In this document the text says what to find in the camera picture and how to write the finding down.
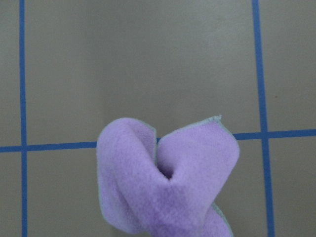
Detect purple microfiber cloth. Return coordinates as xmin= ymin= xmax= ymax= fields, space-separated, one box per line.
xmin=96 ymin=116 xmax=239 ymax=237

